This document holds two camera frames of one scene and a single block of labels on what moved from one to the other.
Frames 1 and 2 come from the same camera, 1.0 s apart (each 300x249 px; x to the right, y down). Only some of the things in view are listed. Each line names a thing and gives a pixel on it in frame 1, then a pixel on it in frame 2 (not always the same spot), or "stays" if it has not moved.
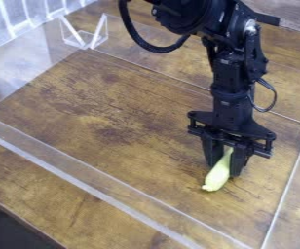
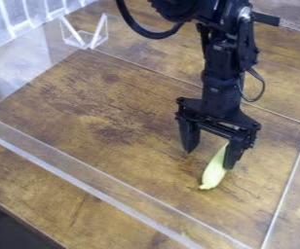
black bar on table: x=267 y=18 stays
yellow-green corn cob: x=218 y=174 stays
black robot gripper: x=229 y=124 to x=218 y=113
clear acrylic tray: x=91 y=166 stays
